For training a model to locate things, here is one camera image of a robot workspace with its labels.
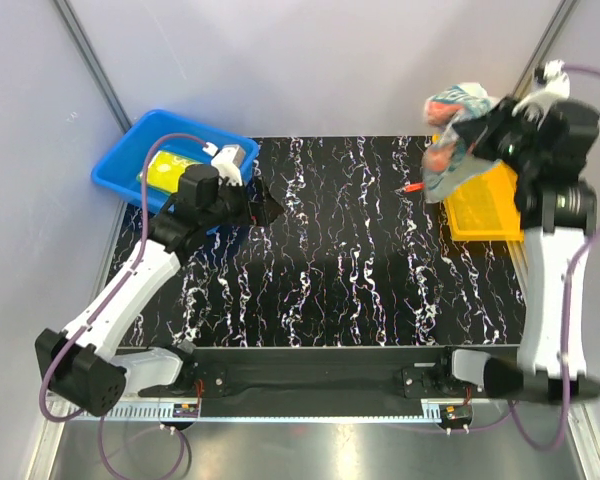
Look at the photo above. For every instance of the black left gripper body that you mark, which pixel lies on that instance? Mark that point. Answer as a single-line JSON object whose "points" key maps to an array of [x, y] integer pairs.
{"points": [[232, 206]]}

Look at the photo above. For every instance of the left power connector block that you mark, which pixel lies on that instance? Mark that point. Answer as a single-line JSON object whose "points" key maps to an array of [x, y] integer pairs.
{"points": [[186, 410]]}

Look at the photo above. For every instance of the teal patterned cloth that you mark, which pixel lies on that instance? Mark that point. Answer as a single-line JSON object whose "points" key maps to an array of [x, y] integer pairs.
{"points": [[446, 163]]}

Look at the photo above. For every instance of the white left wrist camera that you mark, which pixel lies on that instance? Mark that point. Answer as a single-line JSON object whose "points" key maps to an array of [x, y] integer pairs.
{"points": [[227, 160]]}

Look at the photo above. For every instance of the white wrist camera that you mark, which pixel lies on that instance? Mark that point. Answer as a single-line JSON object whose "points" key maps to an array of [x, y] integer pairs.
{"points": [[550, 83], [227, 160]]}

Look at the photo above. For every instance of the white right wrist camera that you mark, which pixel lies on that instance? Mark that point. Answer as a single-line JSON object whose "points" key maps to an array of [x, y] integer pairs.
{"points": [[550, 83]]}

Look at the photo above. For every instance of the blue plastic bin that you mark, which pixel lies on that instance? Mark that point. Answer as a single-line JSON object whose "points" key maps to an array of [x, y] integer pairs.
{"points": [[119, 169]]}

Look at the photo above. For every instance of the aluminium frame rail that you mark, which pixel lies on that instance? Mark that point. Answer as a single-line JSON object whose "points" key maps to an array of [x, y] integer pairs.
{"points": [[256, 406]]}

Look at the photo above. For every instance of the yellow plastic bin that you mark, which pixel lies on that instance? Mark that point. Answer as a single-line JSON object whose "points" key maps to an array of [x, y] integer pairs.
{"points": [[481, 208]]}

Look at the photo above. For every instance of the power connector block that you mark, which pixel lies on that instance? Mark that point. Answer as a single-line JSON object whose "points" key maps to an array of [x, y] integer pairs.
{"points": [[186, 410], [457, 413]]}

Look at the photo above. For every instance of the yellow cloth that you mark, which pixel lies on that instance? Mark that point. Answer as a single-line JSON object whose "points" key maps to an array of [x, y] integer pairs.
{"points": [[165, 169]]}

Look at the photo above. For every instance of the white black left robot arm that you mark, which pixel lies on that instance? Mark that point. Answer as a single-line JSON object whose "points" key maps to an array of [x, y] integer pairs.
{"points": [[80, 363]]}

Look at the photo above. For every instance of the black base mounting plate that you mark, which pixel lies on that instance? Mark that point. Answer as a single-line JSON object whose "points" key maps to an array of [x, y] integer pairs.
{"points": [[223, 372]]}

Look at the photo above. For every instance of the right power connector block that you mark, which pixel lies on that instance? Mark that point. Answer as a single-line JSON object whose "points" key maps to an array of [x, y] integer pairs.
{"points": [[457, 413]]}

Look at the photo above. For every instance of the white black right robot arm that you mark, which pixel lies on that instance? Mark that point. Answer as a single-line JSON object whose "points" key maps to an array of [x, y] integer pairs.
{"points": [[547, 148]]}

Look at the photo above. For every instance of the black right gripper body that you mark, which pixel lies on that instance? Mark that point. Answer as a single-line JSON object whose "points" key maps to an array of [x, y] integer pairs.
{"points": [[505, 137]]}

